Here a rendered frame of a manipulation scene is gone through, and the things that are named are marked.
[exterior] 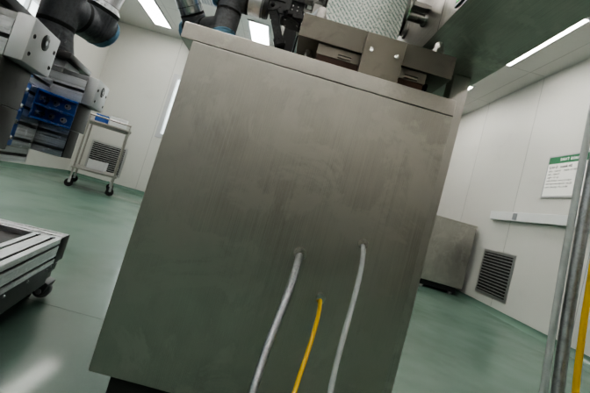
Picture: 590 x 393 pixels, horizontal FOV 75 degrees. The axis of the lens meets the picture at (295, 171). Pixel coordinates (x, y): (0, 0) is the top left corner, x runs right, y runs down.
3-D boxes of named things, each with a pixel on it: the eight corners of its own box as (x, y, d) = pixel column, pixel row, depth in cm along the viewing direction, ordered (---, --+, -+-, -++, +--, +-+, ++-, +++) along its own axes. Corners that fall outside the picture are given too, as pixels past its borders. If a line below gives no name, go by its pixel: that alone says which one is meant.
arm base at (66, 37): (10, 34, 116) (20, 3, 117) (31, 50, 131) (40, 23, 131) (63, 52, 119) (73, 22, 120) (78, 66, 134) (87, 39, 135)
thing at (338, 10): (313, 52, 116) (329, -5, 118) (387, 74, 117) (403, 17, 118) (313, 51, 116) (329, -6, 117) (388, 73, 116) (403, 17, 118)
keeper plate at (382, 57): (355, 75, 96) (366, 34, 96) (393, 87, 96) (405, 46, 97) (357, 72, 93) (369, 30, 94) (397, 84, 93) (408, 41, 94)
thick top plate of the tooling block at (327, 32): (295, 58, 112) (300, 39, 112) (427, 96, 113) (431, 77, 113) (298, 34, 96) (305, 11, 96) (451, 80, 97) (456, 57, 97)
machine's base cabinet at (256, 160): (226, 253, 333) (255, 157, 339) (298, 273, 334) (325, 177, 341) (68, 417, 81) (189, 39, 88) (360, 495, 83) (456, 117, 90)
